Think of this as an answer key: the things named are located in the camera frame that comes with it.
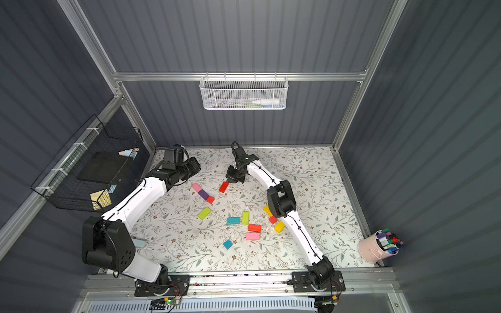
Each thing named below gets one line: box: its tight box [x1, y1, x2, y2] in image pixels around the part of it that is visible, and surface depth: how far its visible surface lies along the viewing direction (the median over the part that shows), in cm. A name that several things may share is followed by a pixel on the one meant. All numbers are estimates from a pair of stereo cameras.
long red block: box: [218, 181, 229, 194], surface depth 104 cm
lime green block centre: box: [242, 211, 250, 225], surface depth 93 cm
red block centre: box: [247, 223, 262, 233], surface depth 90 cm
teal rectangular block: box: [227, 217, 241, 225], surface depth 93 cm
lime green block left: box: [197, 207, 213, 221], surface depth 95 cm
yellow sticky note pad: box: [90, 188, 113, 212], surface depth 65 cm
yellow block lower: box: [273, 221, 286, 234], surface depth 90 cm
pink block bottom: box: [245, 232, 261, 241], surface depth 86 cm
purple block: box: [197, 189, 210, 201], surface depth 101 cm
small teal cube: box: [223, 239, 233, 250], surface depth 86 cm
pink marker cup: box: [357, 229, 400, 263], surface depth 74 cm
